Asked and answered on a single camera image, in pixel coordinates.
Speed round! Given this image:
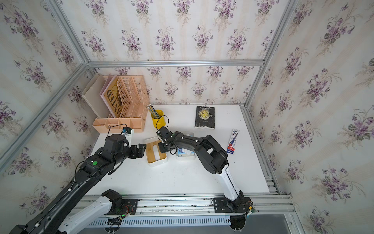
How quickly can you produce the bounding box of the blue tissue paper pack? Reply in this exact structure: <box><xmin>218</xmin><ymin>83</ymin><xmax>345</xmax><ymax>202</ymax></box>
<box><xmin>177</xmin><ymin>148</ymin><xmax>195</xmax><ymax>157</ymax></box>

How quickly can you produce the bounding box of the white bamboo tissue box lid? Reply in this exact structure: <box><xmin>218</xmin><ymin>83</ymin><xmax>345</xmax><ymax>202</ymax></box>
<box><xmin>144</xmin><ymin>137</ymin><xmax>168</xmax><ymax>167</ymax></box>

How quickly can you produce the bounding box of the toothpaste tube box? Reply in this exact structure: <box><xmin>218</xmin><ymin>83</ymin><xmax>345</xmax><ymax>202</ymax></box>
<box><xmin>227</xmin><ymin>129</ymin><xmax>239</xmax><ymax>154</ymax></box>

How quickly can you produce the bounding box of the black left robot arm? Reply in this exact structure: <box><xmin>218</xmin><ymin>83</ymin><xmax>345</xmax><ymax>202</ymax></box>
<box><xmin>11</xmin><ymin>134</ymin><xmax>147</xmax><ymax>234</ymax></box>

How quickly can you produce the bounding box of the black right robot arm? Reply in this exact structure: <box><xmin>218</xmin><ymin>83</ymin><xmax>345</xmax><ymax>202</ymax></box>
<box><xmin>156</xmin><ymin>127</ymin><xmax>244</xmax><ymax>208</ymax></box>

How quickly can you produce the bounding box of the white tissue box base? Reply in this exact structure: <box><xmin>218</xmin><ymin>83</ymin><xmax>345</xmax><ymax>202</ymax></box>
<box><xmin>175</xmin><ymin>132</ymin><xmax>196</xmax><ymax>161</ymax></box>

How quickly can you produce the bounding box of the yellow pen cup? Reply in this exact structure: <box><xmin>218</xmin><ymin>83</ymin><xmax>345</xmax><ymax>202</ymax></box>
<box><xmin>151</xmin><ymin>110</ymin><xmax>166</xmax><ymax>129</ymax></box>

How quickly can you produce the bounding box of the pink desk file organizer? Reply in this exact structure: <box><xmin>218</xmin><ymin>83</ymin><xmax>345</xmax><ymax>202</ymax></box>
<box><xmin>93</xmin><ymin>76</ymin><xmax>150</xmax><ymax>133</ymax></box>

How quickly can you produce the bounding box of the brown book in organizer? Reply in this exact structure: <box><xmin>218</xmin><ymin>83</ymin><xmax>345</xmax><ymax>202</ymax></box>
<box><xmin>103</xmin><ymin>76</ymin><xmax>123</xmax><ymax>118</ymax></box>

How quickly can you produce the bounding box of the beige folder in organizer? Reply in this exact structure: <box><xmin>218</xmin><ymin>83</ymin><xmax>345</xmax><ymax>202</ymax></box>
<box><xmin>82</xmin><ymin>74</ymin><xmax>110</xmax><ymax>119</ymax></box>

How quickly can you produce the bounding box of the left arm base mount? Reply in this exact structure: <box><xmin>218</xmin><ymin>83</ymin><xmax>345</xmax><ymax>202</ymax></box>
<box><xmin>105</xmin><ymin>199</ymin><xmax>139</xmax><ymax>215</ymax></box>

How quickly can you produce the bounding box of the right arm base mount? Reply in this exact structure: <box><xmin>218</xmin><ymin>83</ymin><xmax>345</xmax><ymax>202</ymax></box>
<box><xmin>211</xmin><ymin>197</ymin><xmax>253</xmax><ymax>214</ymax></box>

